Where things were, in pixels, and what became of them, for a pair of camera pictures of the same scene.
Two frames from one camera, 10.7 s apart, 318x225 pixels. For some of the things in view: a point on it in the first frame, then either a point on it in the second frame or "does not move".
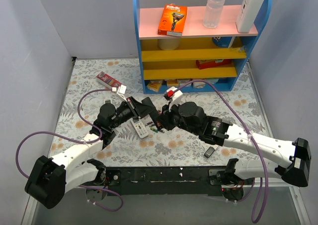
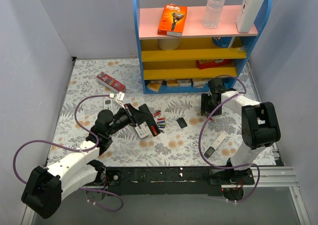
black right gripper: (168, 118) to (207, 105)
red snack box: (207, 63) does not move
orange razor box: (173, 20) does not move
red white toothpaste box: (108, 80) does not move
